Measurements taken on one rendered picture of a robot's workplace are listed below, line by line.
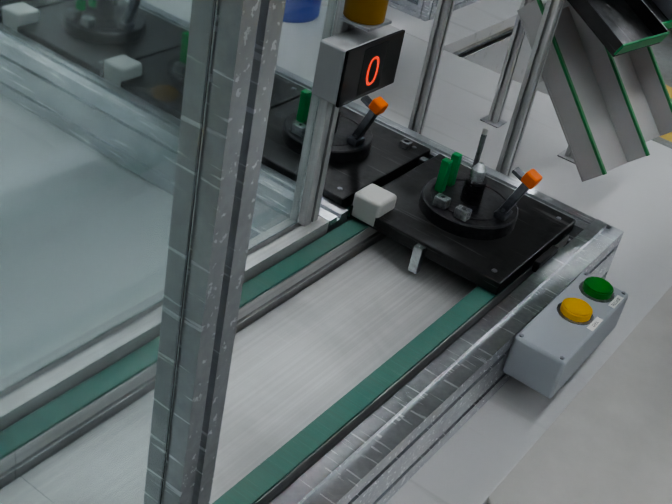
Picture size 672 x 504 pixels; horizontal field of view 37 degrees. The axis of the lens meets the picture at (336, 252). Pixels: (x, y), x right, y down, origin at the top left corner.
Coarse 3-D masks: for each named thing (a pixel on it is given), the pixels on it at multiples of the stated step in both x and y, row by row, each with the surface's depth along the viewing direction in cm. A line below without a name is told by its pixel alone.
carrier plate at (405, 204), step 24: (432, 168) 152; (408, 192) 144; (384, 216) 138; (408, 216) 139; (528, 216) 145; (552, 216) 146; (408, 240) 135; (432, 240) 135; (456, 240) 136; (480, 240) 137; (504, 240) 138; (528, 240) 139; (552, 240) 141; (456, 264) 132; (480, 264) 132; (504, 264) 133; (528, 264) 136
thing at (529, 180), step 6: (516, 168) 135; (516, 174) 135; (522, 174) 135; (528, 174) 133; (534, 174) 134; (522, 180) 134; (528, 180) 134; (534, 180) 133; (540, 180) 134; (522, 186) 135; (528, 186) 134; (534, 186) 134; (516, 192) 136; (522, 192) 135; (510, 198) 137; (516, 198) 136; (504, 204) 138; (510, 204) 137; (504, 210) 138
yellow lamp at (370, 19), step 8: (352, 0) 115; (360, 0) 114; (368, 0) 114; (376, 0) 114; (384, 0) 115; (344, 8) 117; (352, 8) 115; (360, 8) 115; (368, 8) 115; (376, 8) 115; (384, 8) 116; (352, 16) 116; (360, 16) 115; (368, 16) 115; (376, 16) 116; (384, 16) 117; (368, 24) 116; (376, 24) 116
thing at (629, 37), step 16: (576, 0) 144; (592, 0) 148; (608, 0) 150; (624, 0) 153; (640, 0) 151; (592, 16) 143; (608, 16) 148; (624, 16) 150; (640, 16) 152; (656, 16) 150; (608, 32) 142; (624, 32) 147; (640, 32) 149; (656, 32) 150; (608, 48) 143; (624, 48) 142; (640, 48) 147
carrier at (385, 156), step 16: (352, 112) 163; (336, 128) 151; (352, 128) 154; (384, 128) 160; (336, 144) 148; (352, 144) 149; (368, 144) 150; (384, 144) 156; (416, 144) 157; (336, 160) 147; (352, 160) 149; (368, 160) 150; (384, 160) 151; (400, 160) 152; (416, 160) 154; (336, 176) 145; (352, 176) 145; (368, 176) 146; (384, 176) 147; (336, 192) 141; (352, 192) 142
